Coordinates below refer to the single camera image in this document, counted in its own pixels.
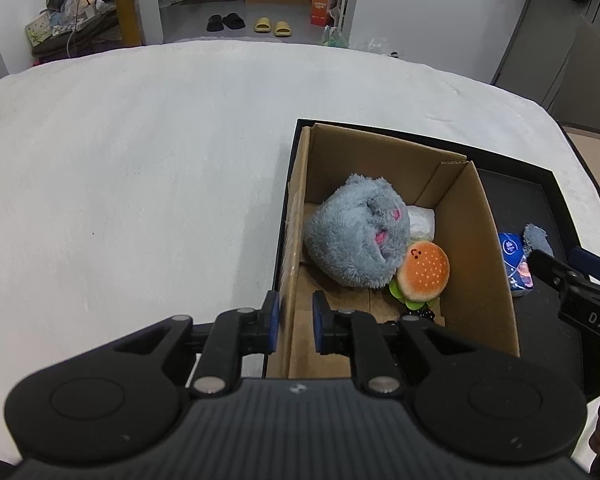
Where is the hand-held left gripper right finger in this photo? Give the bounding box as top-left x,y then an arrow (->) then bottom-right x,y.
311,289 -> 482,395

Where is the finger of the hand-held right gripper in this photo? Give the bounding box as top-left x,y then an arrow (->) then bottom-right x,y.
568,247 -> 600,290
528,248 -> 587,295

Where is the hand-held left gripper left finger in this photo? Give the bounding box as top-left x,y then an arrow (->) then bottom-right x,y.
114,289 -> 281,394

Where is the small blue-grey plush toy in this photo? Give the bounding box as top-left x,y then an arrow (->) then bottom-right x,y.
522,223 -> 555,259

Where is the blue tissue packet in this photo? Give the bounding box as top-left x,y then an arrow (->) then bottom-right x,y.
497,232 -> 536,298

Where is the black tray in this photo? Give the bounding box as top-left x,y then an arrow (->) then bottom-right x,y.
265,118 -> 600,402

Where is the brown cardboard box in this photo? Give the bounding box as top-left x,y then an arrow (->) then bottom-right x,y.
279,122 -> 521,380

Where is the grey fluffy plush toy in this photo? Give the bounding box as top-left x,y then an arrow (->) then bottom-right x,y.
303,173 -> 411,290

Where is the burger plush toy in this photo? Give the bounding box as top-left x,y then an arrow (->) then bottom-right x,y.
388,240 -> 451,310

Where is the white soft packet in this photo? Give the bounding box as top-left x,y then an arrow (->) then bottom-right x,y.
405,204 -> 436,242

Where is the clear plastic bag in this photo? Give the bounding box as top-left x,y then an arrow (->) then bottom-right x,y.
364,36 -> 400,59

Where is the green plastic bag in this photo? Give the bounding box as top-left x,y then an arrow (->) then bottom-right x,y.
321,25 -> 351,50

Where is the orange carton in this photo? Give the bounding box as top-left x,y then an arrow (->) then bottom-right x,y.
309,0 -> 339,27

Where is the cluttered wooden shelf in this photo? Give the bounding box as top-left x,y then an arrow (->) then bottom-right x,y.
44,0 -> 144,48

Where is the pile of clutter under table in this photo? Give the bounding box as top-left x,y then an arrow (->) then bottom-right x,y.
24,0 -> 122,57

